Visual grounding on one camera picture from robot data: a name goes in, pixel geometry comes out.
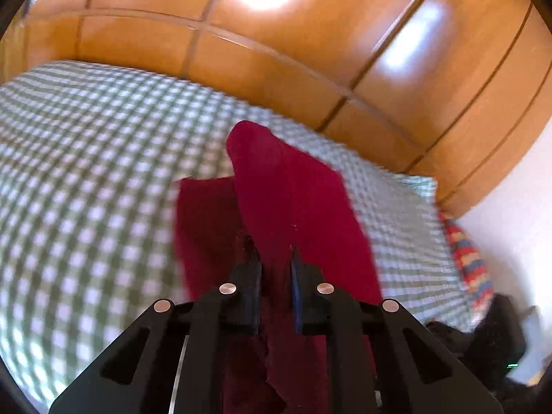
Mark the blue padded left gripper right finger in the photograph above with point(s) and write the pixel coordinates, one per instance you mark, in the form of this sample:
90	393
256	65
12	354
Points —
380	358

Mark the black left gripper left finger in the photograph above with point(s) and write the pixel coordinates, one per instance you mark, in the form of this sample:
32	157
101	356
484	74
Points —
171	357

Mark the dark red knit garment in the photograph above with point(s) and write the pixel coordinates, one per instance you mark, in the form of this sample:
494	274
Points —
289	204

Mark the multicolour plaid pillow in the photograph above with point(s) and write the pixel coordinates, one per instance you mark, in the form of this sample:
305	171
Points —
469	262

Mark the green white checkered bedsheet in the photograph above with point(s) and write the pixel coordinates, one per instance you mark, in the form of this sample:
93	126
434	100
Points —
90	160

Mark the wooden panel headboard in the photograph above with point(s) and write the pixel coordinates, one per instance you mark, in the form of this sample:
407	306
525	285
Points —
458	90

